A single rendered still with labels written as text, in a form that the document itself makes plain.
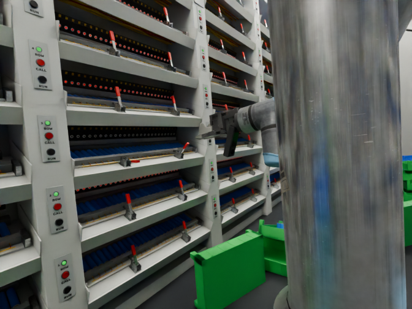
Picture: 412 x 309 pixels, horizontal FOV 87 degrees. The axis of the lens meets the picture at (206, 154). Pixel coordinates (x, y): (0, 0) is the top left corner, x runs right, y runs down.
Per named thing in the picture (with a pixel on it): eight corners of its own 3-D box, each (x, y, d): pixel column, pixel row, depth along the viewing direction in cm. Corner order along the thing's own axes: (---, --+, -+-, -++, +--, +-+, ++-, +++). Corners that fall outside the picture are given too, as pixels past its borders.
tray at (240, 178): (262, 177, 166) (268, 160, 162) (216, 197, 119) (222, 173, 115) (240, 167, 178) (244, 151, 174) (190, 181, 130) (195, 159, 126)
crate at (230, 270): (265, 281, 90) (251, 273, 97) (262, 233, 89) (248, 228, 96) (206, 319, 73) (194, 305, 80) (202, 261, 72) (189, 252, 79)
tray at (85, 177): (203, 164, 111) (207, 146, 108) (72, 190, 63) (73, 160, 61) (176, 151, 122) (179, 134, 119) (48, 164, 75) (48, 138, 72)
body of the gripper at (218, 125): (218, 116, 87) (244, 108, 80) (222, 137, 87) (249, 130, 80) (206, 116, 82) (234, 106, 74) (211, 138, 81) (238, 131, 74)
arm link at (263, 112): (287, 120, 62) (284, 87, 64) (248, 130, 69) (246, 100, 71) (298, 127, 69) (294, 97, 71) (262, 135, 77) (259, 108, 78)
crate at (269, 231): (278, 233, 133) (279, 220, 135) (314, 241, 121) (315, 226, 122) (257, 235, 111) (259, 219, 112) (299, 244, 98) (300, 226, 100)
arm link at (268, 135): (307, 163, 61) (301, 121, 63) (264, 166, 63) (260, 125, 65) (300, 167, 70) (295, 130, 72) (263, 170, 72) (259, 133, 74)
